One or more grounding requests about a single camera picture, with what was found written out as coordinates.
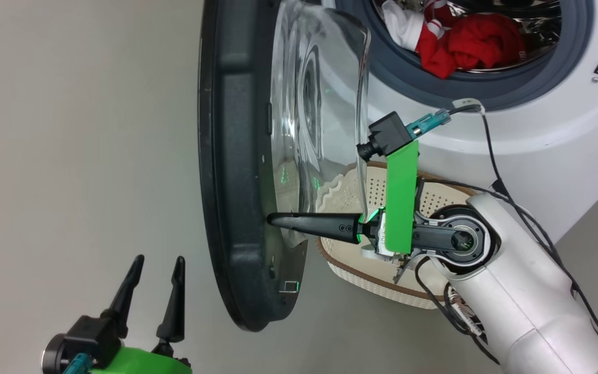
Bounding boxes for teal left camera connector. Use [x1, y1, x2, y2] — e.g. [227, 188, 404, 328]
[63, 353, 94, 374]

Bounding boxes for teal right camera connector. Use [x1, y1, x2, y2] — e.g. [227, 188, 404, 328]
[405, 111, 453, 140]

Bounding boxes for teal camera connector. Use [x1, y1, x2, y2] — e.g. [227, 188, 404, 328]
[63, 353, 94, 374]
[405, 111, 453, 140]

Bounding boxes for white front-load washing machine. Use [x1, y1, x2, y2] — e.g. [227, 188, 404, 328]
[325, 0, 598, 245]

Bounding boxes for white basket with brown rim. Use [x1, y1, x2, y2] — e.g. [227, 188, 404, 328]
[316, 161, 479, 311]

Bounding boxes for red and white garment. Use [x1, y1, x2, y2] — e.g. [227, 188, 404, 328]
[382, 0, 527, 79]

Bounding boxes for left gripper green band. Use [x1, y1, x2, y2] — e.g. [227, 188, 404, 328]
[90, 255, 194, 374]

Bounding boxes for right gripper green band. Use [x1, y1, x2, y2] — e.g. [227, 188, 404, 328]
[267, 140, 434, 271]

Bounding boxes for grey rubber door seal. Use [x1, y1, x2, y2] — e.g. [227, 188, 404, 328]
[348, 0, 595, 111]

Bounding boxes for black round glass door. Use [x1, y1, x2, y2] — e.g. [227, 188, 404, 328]
[198, 0, 372, 333]

